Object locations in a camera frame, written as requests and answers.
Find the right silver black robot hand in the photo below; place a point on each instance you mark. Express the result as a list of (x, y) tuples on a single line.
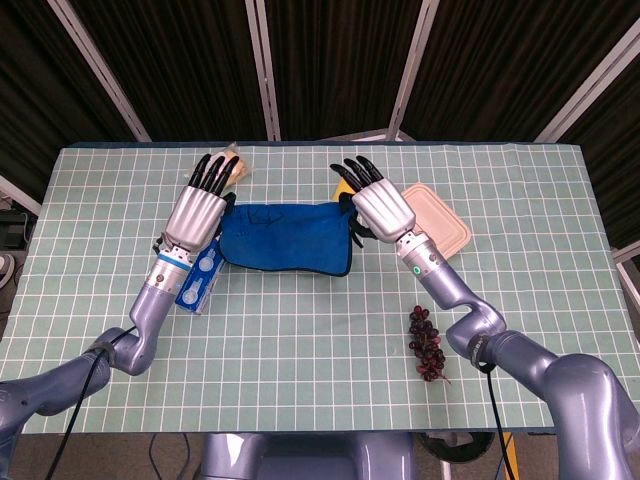
[(385, 210)]

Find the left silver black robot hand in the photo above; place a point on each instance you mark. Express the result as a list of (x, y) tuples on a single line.
[(195, 215)]

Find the blue towel with black trim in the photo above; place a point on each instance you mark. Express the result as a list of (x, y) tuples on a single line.
[(285, 235)]

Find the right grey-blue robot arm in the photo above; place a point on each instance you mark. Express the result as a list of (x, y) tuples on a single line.
[(525, 350)]

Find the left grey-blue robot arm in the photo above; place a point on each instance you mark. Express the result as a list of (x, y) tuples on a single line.
[(150, 310)]

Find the yellow sponge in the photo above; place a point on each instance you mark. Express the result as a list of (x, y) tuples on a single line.
[(341, 190)]

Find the beige lidded lunch box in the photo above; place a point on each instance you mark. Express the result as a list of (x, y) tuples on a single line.
[(440, 220)]

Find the clear bag of biscuits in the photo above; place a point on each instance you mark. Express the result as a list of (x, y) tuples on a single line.
[(242, 167)]

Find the blue white toothpaste box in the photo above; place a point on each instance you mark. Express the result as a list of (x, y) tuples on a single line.
[(200, 290)]

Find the white partition base foot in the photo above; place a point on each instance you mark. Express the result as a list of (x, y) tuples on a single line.
[(375, 135)]

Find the bunch of dark red grapes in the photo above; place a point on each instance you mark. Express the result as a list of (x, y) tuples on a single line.
[(425, 342)]

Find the black pleated curtain panel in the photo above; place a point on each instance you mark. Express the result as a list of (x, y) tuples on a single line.
[(615, 150), (340, 65), (175, 65), (500, 65), (30, 100)]

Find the green grid tablecloth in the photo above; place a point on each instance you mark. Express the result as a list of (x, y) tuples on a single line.
[(300, 350)]

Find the black electronic device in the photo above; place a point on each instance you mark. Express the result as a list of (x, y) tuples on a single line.
[(12, 232)]

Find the white round object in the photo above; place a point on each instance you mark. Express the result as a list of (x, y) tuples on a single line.
[(5, 270)]

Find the black round object under table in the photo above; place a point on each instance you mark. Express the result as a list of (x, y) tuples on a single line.
[(460, 447)]

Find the grey-blue robot torso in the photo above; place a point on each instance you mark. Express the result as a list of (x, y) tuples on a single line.
[(300, 455)]

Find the white partition post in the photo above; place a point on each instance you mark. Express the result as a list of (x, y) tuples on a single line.
[(414, 70), (590, 86), (98, 70), (264, 70)]

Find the white frame bar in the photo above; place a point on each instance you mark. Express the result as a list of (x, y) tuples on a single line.
[(625, 255), (20, 196)]

